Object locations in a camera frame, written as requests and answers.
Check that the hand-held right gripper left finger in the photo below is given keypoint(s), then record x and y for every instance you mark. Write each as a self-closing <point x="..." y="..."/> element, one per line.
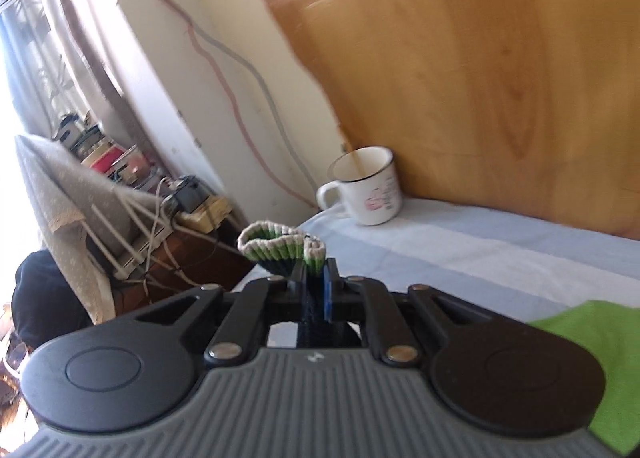
<point x="295" y="290"/>

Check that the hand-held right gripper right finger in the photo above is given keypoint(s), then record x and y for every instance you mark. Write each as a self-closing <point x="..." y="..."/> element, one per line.
<point x="327" y="295"/>

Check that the green knit sweater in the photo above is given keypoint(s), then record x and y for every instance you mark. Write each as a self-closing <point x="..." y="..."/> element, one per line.
<point x="600" y="363"/>

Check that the brown wooden desk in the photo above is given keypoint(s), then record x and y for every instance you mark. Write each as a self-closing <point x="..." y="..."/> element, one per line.
<point x="195" y="263"/>

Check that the white enamel mug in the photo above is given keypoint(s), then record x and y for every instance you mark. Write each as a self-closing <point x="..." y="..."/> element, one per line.
<point x="372" y="200"/>

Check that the beige power strip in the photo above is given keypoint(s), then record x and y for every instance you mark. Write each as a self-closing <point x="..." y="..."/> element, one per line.
<point x="207" y="215"/>

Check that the grey power adapter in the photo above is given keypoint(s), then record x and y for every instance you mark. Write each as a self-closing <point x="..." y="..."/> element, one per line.
<point x="189" y="194"/>

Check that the striped blue bed sheet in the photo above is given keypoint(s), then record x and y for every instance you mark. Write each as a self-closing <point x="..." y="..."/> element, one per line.
<point x="475" y="258"/>

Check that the pile of desk clutter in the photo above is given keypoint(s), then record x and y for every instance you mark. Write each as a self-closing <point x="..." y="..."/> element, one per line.
<point x="110" y="158"/>

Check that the grey dotted cloth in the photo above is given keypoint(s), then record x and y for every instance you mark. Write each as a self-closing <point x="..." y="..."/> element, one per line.
<point x="65" y="198"/>

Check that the dark cloth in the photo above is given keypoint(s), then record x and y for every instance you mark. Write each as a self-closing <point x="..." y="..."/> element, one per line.
<point x="45" y="298"/>

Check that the barred window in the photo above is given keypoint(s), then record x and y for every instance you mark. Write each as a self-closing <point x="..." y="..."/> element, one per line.
<point x="20" y="63"/>

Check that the beige curtain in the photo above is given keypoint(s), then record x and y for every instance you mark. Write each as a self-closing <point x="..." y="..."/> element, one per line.
<point x="65" y="13"/>

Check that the wood pattern wall sheet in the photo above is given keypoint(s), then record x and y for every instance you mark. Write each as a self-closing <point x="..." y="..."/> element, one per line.
<point x="475" y="63"/>

